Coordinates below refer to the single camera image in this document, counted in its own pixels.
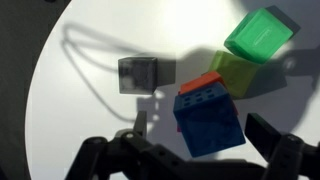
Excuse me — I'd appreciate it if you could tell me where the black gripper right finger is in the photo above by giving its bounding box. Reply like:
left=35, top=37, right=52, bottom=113
left=244, top=112, right=320, bottom=180

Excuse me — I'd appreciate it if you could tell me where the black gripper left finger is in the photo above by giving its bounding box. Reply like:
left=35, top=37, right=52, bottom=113
left=64, top=110, right=201, bottom=180

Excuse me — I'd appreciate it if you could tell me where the blue block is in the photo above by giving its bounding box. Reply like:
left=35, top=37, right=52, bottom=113
left=172, top=81, right=247, bottom=158

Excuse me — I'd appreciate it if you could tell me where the grey block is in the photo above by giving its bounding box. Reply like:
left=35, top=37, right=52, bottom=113
left=117, top=56, right=158, bottom=95

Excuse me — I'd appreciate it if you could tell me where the yellow-green block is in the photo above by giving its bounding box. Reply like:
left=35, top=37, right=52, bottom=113
left=208, top=50, right=262, bottom=100

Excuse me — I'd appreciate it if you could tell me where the orange block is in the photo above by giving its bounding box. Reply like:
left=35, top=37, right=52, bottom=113
left=179, top=70, right=226, bottom=96

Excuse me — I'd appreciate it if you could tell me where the green block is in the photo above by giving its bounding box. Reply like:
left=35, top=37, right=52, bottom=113
left=223, top=7, right=294, bottom=65

